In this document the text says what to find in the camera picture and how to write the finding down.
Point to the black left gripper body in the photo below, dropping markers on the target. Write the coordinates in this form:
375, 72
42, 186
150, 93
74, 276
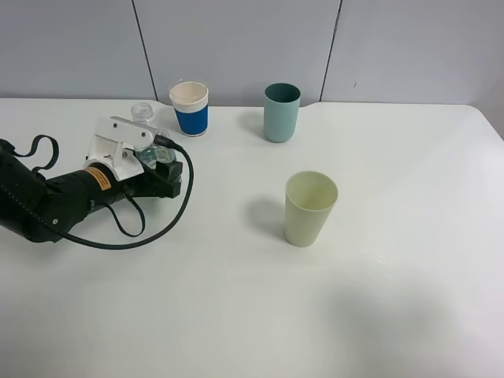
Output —
99, 187

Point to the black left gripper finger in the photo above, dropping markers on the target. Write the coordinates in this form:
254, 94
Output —
169, 176

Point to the clear plastic bottle green label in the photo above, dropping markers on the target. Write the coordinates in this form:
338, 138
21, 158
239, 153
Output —
143, 113

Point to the pale green plastic cup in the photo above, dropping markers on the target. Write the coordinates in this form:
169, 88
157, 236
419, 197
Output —
309, 199

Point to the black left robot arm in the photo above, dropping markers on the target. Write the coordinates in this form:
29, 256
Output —
45, 210

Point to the blue sleeved paper cup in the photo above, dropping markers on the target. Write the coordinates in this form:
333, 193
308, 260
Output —
190, 101

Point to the teal plastic cup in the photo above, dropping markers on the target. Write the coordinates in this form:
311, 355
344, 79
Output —
282, 101

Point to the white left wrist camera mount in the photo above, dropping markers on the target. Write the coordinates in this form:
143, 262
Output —
114, 143

